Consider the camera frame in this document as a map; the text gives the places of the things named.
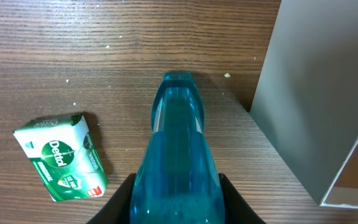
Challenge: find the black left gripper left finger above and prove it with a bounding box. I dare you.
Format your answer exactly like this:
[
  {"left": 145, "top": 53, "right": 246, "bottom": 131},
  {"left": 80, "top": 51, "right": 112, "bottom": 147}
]
[{"left": 86, "top": 173, "right": 136, "bottom": 224}]

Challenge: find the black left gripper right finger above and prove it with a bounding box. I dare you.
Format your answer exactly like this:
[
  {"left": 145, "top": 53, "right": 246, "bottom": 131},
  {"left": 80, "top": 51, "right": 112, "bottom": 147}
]
[{"left": 219, "top": 173, "right": 265, "bottom": 224}]

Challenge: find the blue mouthwash bottle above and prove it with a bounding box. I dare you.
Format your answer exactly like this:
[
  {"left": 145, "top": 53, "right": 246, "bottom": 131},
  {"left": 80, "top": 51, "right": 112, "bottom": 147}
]
[{"left": 130, "top": 71, "right": 225, "bottom": 223}]

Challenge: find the green Dettol soap bar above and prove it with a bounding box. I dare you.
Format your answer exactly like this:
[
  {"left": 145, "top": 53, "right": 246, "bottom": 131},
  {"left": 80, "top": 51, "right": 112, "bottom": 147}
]
[{"left": 13, "top": 113, "right": 108, "bottom": 202}]

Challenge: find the white open cardboard box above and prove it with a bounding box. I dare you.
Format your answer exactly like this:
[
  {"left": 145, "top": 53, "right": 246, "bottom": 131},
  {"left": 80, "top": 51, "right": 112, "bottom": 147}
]
[{"left": 250, "top": 0, "right": 358, "bottom": 209}]

